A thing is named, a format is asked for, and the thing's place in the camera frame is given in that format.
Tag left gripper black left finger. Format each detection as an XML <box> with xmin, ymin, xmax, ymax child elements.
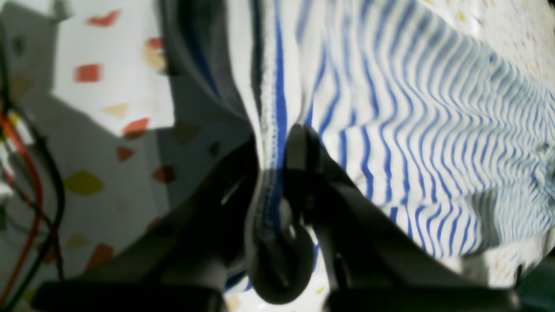
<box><xmin>34</xmin><ymin>138</ymin><xmax>258</xmax><ymax>312</ymax></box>

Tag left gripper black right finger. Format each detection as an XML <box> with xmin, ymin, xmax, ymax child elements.
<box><xmin>284</xmin><ymin>124</ymin><xmax>521</xmax><ymax>312</ymax></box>

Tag blue white striped t-shirt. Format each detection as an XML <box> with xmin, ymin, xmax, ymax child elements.
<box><xmin>165</xmin><ymin>0</ymin><xmax>555</xmax><ymax>299</ymax></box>

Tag red black wires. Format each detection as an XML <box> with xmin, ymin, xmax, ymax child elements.
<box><xmin>0</xmin><ymin>100</ymin><xmax>65</xmax><ymax>308</ymax></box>

